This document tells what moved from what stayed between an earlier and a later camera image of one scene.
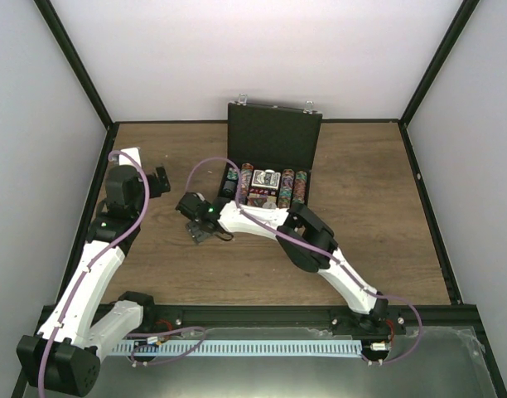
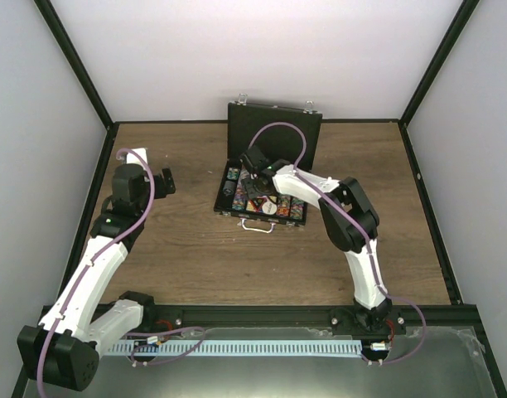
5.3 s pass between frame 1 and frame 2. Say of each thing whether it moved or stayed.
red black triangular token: stayed
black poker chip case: stayed
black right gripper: moved
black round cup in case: stayed
